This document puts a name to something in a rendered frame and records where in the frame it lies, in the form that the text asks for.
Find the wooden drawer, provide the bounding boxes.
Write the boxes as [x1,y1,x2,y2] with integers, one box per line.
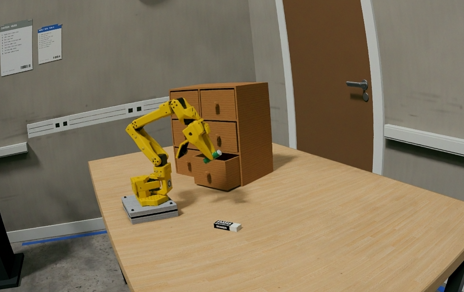
[175,147,202,175]
[192,153,241,191]
[173,119,197,148]
[171,89,200,116]
[204,120,239,153]
[201,88,237,119]

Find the green aa battery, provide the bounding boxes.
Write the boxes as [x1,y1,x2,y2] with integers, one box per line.
[203,150,222,164]

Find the brown wooden chest of drawers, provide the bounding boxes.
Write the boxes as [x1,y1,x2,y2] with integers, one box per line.
[169,82,273,187]

